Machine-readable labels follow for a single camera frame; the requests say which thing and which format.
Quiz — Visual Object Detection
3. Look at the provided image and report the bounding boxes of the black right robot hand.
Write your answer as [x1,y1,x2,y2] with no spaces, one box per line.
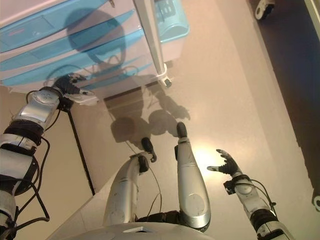
[206,148,245,178]

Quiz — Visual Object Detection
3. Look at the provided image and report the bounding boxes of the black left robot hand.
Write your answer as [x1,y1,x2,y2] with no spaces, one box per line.
[53,73,88,97]

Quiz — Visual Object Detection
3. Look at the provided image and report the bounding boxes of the silver right robot leg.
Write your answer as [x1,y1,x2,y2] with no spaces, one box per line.
[173,121,211,230]

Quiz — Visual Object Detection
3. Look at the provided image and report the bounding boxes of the silver robot leg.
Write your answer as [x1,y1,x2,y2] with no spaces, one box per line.
[102,137,158,226]
[173,121,211,230]

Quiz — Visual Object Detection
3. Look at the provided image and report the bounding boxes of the white medical cart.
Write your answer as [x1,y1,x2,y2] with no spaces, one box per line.
[0,0,173,106]

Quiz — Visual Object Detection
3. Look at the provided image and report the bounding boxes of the grey robot torso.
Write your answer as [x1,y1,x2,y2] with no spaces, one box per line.
[47,209,258,240]

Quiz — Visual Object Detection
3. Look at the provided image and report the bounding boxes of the silver left robot leg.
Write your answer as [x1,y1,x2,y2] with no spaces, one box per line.
[102,137,158,226]

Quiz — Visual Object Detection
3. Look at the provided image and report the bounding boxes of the white hospital bed frame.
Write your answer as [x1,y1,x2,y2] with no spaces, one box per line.
[303,0,320,38]

